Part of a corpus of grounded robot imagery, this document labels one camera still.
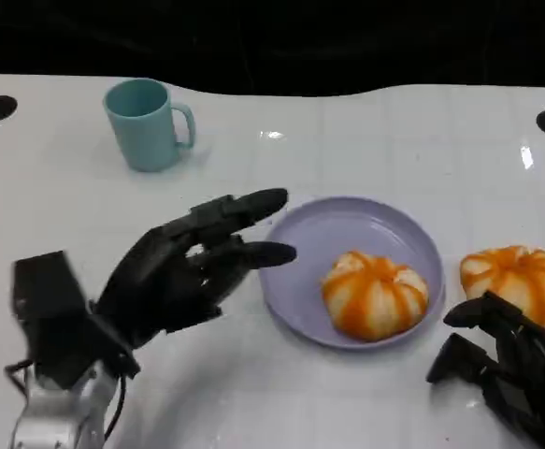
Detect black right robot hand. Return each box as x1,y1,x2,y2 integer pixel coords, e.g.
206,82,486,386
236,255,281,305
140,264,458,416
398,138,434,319
424,290,545,449

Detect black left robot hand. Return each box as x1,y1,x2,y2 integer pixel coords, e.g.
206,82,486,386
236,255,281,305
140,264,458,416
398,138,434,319
94,187,298,350

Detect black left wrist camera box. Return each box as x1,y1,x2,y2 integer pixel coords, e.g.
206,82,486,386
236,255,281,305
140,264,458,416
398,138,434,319
10,251,141,390

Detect lilac plate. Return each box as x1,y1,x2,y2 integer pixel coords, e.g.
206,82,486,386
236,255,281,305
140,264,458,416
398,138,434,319
257,196,445,351

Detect pale green mug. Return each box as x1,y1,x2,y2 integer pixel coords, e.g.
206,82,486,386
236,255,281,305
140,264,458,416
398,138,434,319
102,78,196,173

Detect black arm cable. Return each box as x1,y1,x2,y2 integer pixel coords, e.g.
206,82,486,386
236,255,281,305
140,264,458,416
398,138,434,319
4,358,36,397
102,371,129,442

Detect orange and white bread roll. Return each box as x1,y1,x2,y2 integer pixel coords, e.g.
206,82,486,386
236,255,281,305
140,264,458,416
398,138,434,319
459,244,545,327
321,251,430,343

